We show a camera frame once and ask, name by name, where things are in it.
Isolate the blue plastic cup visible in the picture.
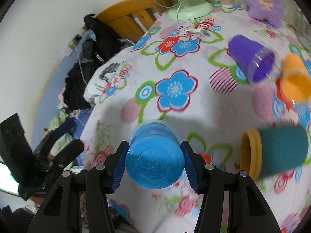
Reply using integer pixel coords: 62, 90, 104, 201
125, 120, 184, 189

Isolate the orange plastic cup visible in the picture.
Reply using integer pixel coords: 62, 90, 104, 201
280, 53, 310, 104

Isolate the purple plastic cup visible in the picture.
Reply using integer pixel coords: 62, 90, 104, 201
228, 35, 276, 83

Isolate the teal mug with yellow rim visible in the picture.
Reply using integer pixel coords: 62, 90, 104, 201
240, 125, 309, 181

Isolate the black clothes pile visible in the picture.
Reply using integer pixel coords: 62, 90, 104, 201
63, 14, 123, 110

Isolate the orange wooden chair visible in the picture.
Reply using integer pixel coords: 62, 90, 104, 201
93, 0, 172, 42

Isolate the purple plush toy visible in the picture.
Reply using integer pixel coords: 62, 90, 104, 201
245, 0, 285, 28

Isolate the white fan cable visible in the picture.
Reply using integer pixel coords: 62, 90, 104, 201
176, 2, 211, 37

